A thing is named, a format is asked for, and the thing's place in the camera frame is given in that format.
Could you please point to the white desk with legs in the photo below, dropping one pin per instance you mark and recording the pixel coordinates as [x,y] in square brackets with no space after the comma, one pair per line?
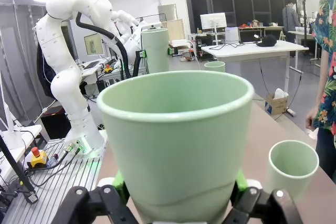
[249,49]

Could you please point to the aluminium profile base plate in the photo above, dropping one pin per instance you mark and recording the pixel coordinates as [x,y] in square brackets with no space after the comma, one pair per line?
[65,182]

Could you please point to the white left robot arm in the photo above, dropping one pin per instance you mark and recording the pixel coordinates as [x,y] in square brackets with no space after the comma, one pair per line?
[67,82]

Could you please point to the white power strip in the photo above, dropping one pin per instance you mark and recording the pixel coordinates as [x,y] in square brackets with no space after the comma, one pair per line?
[292,112]

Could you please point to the small white side desk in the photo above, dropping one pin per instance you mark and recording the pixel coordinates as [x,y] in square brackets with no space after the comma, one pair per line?
[8,155]

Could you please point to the person's left hand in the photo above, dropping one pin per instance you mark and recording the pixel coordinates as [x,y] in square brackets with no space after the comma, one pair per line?
[312,119]

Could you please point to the white box appliance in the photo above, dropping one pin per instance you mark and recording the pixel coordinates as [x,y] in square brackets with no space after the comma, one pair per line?
[231,35]

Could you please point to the pale green plastic cup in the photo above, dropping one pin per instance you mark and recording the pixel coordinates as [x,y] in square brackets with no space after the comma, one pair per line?
[155,51]
[170,142]
[214,67]
[286,184]

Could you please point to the person in dark shirt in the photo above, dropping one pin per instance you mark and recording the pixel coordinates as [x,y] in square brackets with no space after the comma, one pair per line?
[290,16]

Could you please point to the white bag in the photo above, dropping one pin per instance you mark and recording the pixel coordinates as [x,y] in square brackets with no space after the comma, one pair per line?
[281,93]

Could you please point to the wooden board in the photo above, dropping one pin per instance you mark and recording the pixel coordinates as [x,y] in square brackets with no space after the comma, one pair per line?
[175,30]

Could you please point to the black box under desk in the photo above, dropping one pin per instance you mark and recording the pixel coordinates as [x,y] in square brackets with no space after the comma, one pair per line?
[53,124]

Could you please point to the framed screen with picture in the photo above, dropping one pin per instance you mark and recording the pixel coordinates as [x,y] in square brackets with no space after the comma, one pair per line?
[94,44]

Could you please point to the yellow emergency stop button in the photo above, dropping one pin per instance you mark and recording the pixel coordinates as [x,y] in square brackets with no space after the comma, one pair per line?
[39,159]

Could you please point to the person's left forearm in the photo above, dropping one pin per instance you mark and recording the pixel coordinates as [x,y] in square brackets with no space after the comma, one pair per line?
[322,82]

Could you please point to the cardboard box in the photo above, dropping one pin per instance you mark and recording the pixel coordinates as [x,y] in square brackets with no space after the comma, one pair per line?
[275,106]

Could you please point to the black cap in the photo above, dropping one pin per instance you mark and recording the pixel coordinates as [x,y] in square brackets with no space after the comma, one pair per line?
[267,41]

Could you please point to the white computer monitor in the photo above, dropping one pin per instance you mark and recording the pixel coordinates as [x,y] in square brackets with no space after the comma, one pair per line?
[213,21]

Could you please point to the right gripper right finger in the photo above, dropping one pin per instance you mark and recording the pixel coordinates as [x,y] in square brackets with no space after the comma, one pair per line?
[244,195]

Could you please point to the black slanted pole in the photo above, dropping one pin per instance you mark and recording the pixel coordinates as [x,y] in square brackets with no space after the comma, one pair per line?
[15,167]

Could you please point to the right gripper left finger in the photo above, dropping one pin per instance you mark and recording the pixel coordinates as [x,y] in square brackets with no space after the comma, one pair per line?
[115,195]

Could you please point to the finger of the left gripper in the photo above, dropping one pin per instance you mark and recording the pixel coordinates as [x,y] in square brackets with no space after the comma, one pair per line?
[170,51]
[140,54]

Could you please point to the person in floral shirt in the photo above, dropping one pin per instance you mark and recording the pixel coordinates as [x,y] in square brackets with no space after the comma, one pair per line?
[329,11]

